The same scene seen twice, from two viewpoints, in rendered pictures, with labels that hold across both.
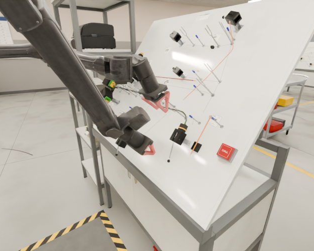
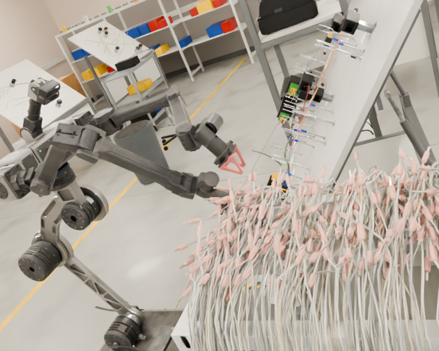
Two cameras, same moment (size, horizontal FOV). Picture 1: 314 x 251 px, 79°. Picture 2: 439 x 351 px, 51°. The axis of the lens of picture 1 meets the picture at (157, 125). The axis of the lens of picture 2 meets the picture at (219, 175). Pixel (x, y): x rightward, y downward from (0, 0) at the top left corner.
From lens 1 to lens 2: 1.32 m
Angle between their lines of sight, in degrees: 53
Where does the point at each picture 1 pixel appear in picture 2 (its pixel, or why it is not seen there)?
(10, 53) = (152, 107)
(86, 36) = (267, 16)
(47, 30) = (105, 156)
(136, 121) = (203, 186)
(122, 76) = (187, 147)
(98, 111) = (162, 182)
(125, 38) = not seen: outside the picture
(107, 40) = (300, 9)
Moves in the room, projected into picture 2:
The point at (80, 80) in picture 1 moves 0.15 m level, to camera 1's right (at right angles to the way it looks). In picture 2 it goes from (136, 169) to (159, 173)
